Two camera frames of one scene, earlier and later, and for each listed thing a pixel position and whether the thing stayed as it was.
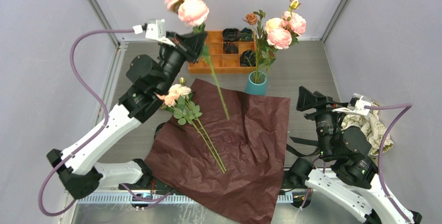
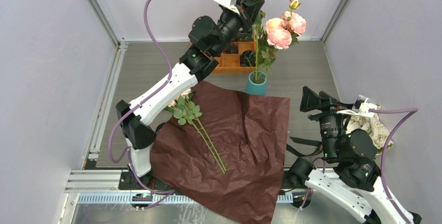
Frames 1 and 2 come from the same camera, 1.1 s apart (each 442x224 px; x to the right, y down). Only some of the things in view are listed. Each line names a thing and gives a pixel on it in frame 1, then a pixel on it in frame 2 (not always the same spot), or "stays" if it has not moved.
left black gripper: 189,46 → 248,10
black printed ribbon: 309,142 stays
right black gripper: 306,98 stays
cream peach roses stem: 178,100 stays
